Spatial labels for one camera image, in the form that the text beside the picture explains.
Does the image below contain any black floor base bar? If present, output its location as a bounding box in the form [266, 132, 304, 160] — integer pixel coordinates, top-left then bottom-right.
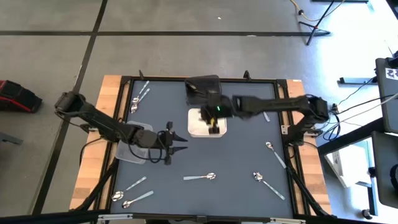
[338, 77, 377, 85]

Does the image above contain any black table leg brace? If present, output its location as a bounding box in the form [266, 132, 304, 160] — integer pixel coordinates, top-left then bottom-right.
[73, 158, 119, 212]
[287, 164, 332, 217]

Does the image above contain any red and black bag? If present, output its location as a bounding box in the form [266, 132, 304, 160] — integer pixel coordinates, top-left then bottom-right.
[0, 80, 43, 113]

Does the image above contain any gray table mat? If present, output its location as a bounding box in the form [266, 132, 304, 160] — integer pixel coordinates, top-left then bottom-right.
[111, 80, 295, 218]

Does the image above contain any white plastic bin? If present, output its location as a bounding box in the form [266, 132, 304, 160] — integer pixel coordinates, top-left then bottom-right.
[187, 107, 228, 139]

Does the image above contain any black camera rig beam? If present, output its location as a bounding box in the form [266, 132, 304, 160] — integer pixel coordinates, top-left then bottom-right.
[0, 210, 398, 224]

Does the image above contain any spoon with clear handle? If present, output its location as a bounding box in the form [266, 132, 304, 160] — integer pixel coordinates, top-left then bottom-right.
[132, 80, 150, 105]
[111, 176, 147, 202]
[121, 190, 154, 209]
[252, 171, 286, 201]
[130, 88, 151, 114]

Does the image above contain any black tripod stand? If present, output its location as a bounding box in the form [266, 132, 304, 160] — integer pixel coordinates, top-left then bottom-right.
[298, 0, 331, 46]

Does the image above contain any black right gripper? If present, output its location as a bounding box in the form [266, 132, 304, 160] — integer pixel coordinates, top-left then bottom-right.
[200, 93, 236, 135]

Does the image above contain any black desk with marker tag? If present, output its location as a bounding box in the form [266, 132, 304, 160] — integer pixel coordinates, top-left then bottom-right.
[375, 57, 398, 134]

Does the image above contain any clear plastic bin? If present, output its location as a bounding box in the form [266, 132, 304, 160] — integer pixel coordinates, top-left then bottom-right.
[114, 120, 154, 165]

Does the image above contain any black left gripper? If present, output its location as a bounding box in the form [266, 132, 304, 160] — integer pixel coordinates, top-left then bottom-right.
[136, 121, 188, 166]

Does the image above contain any gray flat floor piece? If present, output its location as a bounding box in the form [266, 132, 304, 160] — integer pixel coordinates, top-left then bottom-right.
[0, 131, 24, 146]

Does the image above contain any black spoon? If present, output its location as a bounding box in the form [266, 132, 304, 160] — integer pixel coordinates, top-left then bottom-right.
[187, 82, 206, 94]

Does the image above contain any black plastic bin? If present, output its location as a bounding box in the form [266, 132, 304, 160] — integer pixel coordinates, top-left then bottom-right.
[184, 74, 222, 105]

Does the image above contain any white box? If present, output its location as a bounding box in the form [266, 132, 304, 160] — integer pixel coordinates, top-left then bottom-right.
[324, 144, 373, 189]

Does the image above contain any yellow extension cable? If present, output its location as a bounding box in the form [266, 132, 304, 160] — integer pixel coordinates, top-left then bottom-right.
[290, 0, 346, 22]

